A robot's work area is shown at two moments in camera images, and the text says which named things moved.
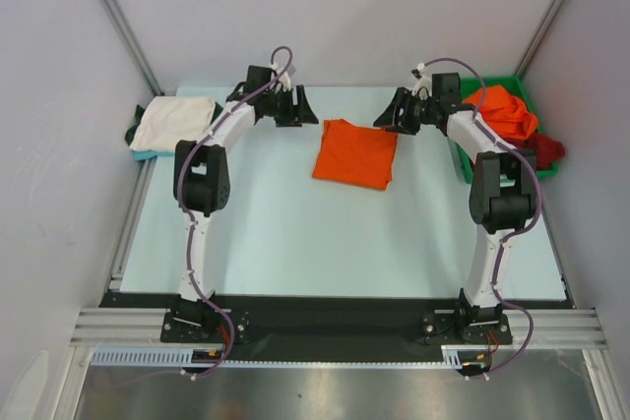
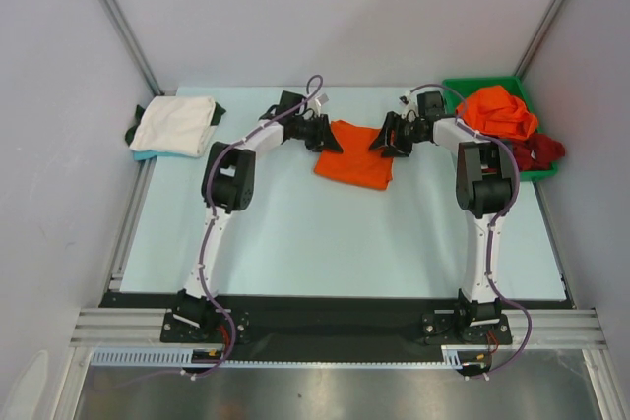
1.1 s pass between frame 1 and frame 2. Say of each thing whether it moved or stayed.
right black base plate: stayed
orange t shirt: stayed
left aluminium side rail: stayed
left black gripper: moved
